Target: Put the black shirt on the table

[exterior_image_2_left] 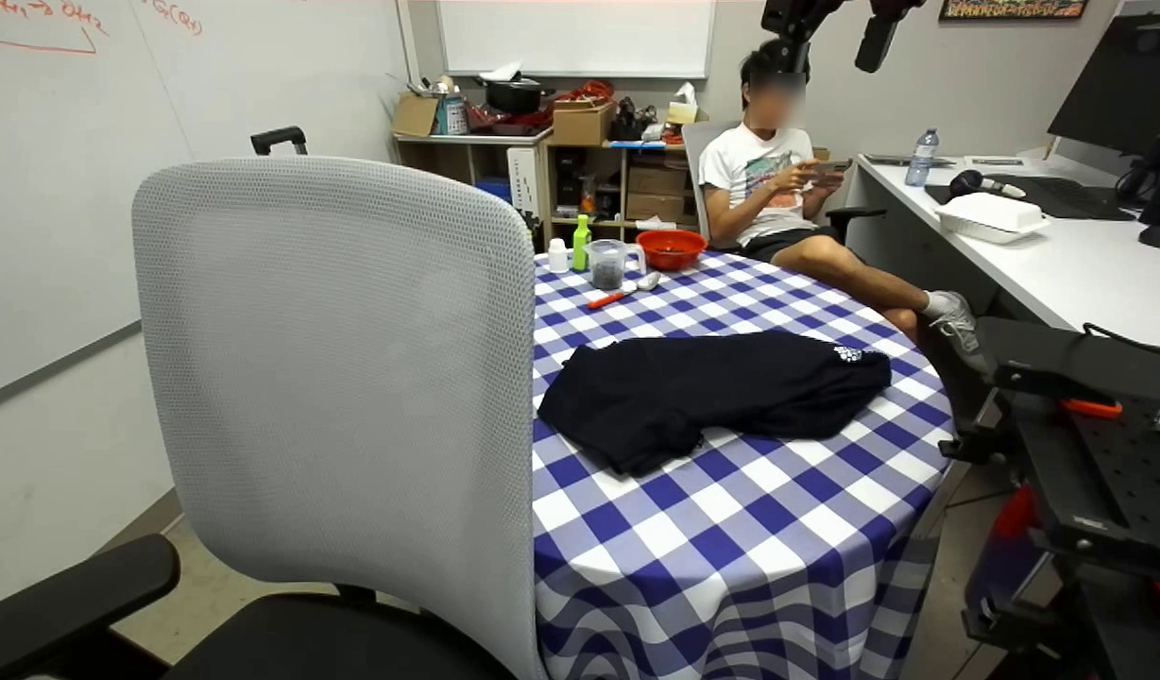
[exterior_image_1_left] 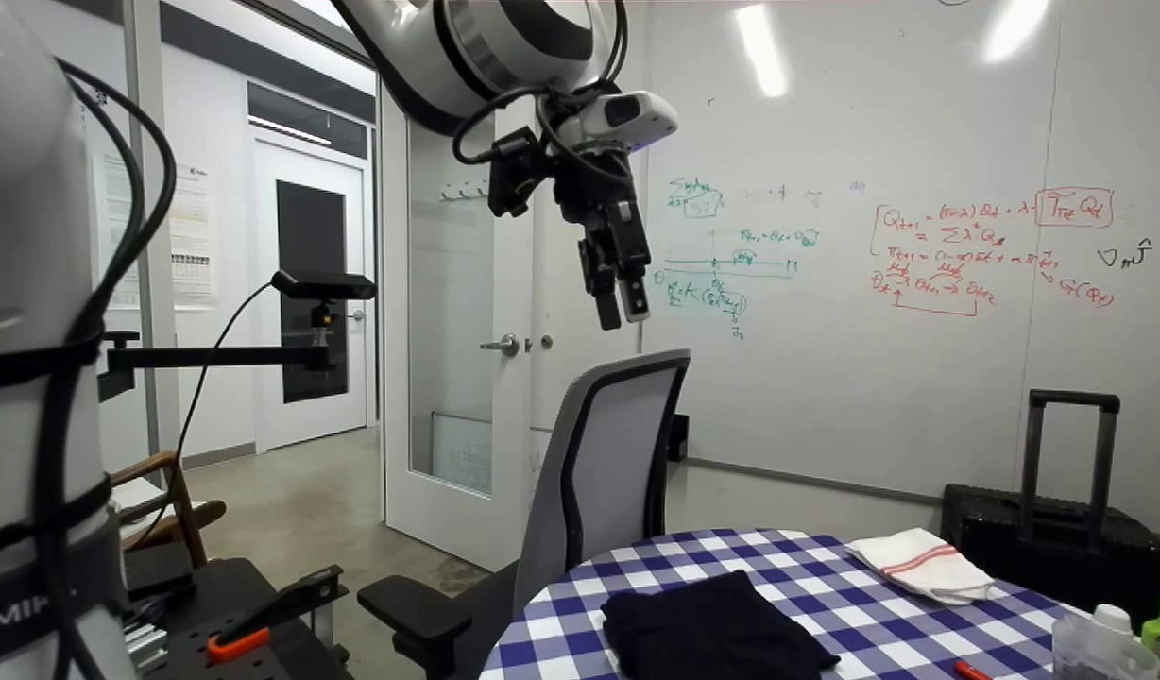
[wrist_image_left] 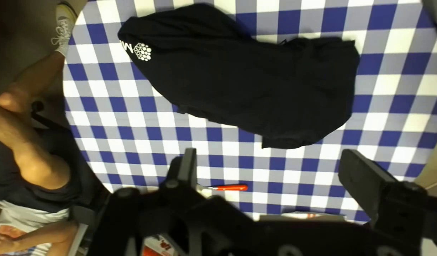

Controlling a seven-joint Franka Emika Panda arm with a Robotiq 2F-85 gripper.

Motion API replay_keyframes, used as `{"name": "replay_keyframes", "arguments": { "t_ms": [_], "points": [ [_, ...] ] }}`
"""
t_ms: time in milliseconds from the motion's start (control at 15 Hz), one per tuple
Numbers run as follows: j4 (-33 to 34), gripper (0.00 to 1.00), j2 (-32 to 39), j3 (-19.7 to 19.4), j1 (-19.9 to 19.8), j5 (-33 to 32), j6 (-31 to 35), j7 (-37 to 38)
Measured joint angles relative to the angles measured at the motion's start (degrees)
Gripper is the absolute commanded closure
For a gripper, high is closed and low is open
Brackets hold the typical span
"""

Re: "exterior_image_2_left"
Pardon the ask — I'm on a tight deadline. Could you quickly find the black shirt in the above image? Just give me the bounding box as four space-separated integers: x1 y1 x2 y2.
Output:
538 330 897 479

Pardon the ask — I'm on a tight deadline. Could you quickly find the seated person in white shirt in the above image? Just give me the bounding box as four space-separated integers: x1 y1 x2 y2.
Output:
694 36 998 381

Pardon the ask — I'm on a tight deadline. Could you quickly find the framed picture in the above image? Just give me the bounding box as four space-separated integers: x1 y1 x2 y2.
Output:
937 0 1091 27

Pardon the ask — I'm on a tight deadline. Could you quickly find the clear water bottle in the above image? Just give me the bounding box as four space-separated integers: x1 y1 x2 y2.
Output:
902 124 945 194

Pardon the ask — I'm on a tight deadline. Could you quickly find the white spray bottle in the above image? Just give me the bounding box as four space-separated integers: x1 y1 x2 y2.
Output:
669 80 702 129

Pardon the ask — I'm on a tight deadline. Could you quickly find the black computer mouse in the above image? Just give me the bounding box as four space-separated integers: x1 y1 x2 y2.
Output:
945 165 990 203

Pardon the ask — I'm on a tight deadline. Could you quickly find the white foam food container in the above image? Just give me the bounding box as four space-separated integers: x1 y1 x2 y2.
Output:
937 188 1049 246

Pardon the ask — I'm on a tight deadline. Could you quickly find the blank white board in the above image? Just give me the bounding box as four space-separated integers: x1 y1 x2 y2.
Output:
434 0 720 82

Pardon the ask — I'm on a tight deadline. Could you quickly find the large cardboard box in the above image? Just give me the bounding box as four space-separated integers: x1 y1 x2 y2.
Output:
625 162 694 227

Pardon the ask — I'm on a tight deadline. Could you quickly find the small cardboard box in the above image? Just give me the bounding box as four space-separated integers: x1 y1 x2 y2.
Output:
549 100 616 149

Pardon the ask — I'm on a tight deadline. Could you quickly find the black keyboard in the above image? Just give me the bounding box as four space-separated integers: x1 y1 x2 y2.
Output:
988 169 1143 218

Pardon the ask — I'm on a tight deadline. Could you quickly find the black computer monitor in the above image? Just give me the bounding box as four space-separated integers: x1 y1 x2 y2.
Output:
1047 10 1160 255

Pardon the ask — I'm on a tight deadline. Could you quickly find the red bowl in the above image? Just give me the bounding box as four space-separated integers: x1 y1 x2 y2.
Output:
636 227 712 276

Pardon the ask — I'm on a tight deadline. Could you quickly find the white storage shelf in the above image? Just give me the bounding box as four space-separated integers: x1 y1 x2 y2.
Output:
395 124 708 251

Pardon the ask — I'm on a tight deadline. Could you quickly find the white desk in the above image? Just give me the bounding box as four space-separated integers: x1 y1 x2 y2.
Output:
857 152 1160 357

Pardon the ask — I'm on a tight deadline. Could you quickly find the clear plastic cup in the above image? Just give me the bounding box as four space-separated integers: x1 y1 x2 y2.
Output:
585 237 631 295

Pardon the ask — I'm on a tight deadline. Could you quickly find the green bottle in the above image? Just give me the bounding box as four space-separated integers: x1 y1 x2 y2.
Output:
568 213 599 276

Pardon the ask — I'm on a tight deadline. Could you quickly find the red marker pen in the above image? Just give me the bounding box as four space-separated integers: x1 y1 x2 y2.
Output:
577 284 640 313

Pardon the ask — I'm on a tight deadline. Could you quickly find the tilted cardboard box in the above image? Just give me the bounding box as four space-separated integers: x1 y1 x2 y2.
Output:
395 91 442 143

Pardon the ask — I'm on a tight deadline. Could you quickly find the black metal cart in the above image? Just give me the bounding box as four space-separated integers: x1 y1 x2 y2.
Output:
961 313 1160 680

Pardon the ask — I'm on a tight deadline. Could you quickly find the blue white checkered tablecloth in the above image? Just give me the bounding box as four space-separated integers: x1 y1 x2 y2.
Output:
524 246 961 680

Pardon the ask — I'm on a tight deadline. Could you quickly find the grey office chair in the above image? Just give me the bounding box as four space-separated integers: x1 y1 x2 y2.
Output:
131 157 552 680

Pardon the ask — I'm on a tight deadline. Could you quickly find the black chair armrest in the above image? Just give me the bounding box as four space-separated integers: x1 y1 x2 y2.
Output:
0 531 185 680

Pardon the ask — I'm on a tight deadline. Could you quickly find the wall whiteboard with red writing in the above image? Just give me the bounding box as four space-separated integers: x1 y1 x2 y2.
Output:
0 0 413 412

